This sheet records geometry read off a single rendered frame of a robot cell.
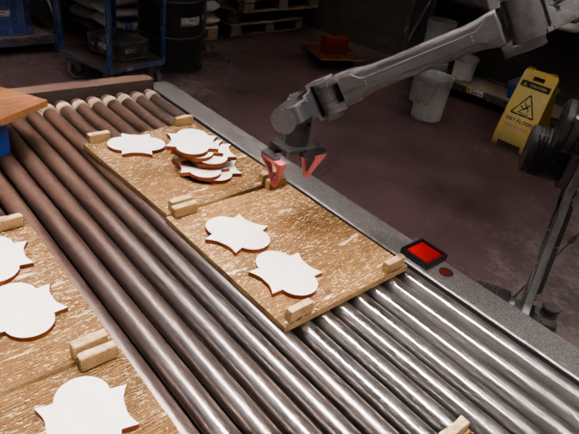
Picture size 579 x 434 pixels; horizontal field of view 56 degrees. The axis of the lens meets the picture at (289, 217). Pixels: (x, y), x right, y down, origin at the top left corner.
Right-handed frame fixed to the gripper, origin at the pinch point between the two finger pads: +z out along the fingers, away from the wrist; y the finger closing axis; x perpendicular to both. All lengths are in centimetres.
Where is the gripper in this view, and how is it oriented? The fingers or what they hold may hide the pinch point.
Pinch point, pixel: (290, 178)
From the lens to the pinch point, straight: 125.7
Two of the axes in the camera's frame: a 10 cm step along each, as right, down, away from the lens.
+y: 7.5, -2.5, 6.1
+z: -1.3, 8.5, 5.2
